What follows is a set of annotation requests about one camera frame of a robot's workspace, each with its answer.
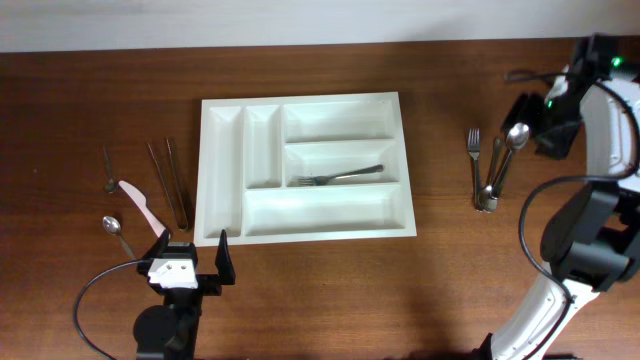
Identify small dark teaspoon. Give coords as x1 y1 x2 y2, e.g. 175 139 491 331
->
102 146 118 194

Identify pink plastic knife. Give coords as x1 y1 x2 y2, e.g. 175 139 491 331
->
118 180 166 237

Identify white plastic cutlery tray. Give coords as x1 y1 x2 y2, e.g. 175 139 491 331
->
193 92 417 247

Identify large steel spoon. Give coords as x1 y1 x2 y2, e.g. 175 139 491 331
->
478 137 503 213
480 122 530 213

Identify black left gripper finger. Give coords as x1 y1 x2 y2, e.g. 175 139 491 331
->
143 229 170 260
215 230 236 285

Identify small steel spoon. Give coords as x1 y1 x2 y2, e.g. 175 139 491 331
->
102 216 137 260

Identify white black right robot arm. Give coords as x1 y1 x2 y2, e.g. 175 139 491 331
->
470 33 639 360

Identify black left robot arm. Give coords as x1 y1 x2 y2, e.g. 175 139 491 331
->
133 231 236 359

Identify steel tongs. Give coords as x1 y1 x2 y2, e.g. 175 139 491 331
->
146 137 192 232

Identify steel fork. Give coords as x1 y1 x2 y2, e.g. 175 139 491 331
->
467 128 484 212
295 164 385 186

